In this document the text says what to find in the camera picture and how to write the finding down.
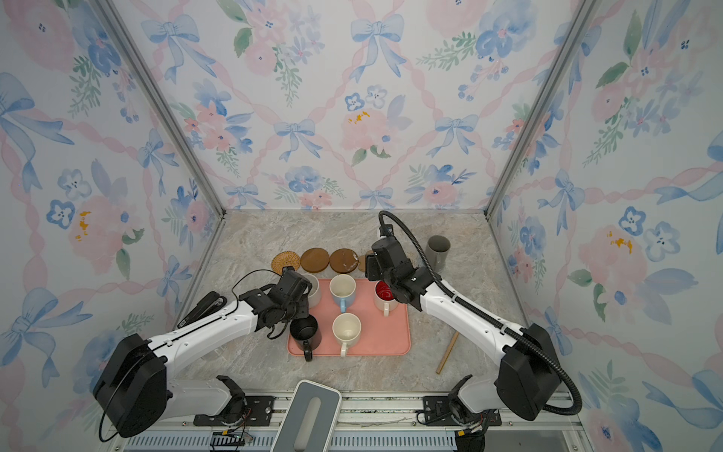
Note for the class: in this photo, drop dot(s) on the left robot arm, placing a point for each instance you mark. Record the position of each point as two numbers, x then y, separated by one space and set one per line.
140 384

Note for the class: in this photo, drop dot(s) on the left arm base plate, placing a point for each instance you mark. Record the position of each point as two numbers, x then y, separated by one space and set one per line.
249 411

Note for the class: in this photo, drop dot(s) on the plain wooden round coaster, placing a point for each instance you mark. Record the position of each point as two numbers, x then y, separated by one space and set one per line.
314 260

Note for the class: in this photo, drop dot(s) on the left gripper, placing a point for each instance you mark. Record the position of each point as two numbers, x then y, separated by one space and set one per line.
305 309

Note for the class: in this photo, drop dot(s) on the dark brown round coaster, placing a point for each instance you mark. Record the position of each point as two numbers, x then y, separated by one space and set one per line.
344 261

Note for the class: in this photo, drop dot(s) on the cream white mug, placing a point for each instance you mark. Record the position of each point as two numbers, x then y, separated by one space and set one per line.
347 330

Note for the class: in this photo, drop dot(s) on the grey mug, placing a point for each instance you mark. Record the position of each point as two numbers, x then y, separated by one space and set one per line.
437 250

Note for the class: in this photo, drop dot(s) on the black stapler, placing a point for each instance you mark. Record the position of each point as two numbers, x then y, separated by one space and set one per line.
209 304

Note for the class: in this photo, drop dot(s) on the black mug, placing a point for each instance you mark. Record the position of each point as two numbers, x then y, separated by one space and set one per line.
307 335

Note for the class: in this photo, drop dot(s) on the light blue mug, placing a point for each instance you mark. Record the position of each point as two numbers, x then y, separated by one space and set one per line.
343 289

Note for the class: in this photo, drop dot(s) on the wooden mallet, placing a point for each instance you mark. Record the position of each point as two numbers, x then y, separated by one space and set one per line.
450 347

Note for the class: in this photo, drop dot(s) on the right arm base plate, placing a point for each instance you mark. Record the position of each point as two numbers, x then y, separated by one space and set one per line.
441 411

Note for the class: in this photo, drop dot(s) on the rattan woven coaster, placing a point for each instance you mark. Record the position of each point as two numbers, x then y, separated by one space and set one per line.
285 259

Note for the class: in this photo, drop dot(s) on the white speckled mug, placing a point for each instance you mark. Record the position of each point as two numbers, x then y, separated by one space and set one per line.
315 294

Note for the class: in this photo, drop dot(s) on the pink mug red inside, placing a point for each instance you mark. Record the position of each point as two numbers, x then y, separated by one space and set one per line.
384 299

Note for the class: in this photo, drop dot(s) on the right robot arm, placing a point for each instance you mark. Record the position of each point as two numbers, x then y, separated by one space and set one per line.
529 378

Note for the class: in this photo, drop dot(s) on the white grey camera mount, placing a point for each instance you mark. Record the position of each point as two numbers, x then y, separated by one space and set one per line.
310 420

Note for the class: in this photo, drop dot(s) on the pink tray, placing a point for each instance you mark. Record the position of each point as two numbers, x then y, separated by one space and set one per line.
380 335

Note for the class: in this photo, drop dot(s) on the cork paw coaster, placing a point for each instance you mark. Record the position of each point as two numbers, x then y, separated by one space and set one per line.
362 263

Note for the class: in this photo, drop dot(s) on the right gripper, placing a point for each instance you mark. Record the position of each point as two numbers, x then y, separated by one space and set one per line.
372 266

